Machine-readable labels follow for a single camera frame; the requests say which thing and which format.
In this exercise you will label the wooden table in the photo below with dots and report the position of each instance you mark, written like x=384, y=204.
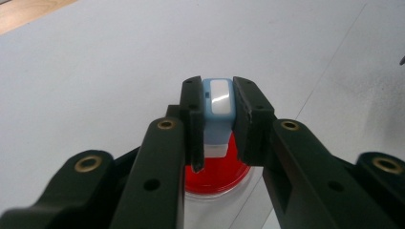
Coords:
x=19, y=14

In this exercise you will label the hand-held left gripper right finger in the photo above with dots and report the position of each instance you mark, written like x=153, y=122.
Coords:
x=299, y=178

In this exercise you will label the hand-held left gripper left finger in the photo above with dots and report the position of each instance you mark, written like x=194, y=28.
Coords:
x=159, y=178

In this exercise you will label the round red ink pad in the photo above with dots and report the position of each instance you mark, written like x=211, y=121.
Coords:
x=219, y=178

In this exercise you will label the blue stamp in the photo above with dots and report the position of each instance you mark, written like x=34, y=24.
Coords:
x=216, y=127

